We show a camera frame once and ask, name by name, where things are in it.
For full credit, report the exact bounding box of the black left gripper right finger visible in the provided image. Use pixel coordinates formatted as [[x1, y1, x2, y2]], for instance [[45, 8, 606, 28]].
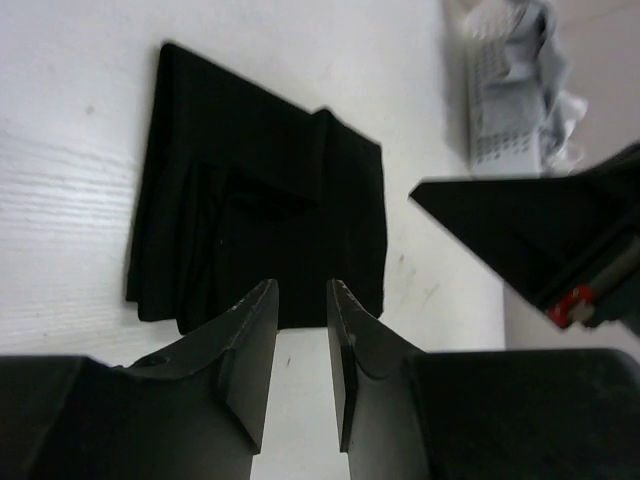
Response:
[[327, 280, 432, 479]]

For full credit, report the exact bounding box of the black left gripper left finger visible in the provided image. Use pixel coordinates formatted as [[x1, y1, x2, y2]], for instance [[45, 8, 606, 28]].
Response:
[[107, 280, 279, 479]]

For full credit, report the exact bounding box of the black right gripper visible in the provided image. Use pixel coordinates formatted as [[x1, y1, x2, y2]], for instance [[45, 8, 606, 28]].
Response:
[[411, 142, 639, 335]]

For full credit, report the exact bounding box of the black tank top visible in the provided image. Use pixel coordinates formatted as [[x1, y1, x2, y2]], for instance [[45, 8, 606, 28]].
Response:
[[125, 43, 388, 334]]

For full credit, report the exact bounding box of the white tank top in basket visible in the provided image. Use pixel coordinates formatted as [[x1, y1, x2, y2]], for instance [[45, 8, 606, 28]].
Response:
[[547, 90, 589, 175]]

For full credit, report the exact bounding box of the grey tank top in basket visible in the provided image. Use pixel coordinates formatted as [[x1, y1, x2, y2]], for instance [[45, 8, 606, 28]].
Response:
[[486, 1, 569, 167]]

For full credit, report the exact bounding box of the white plastic laundry basket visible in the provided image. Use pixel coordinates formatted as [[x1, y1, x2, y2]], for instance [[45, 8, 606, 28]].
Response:
[[464, 1, 545, 177]]

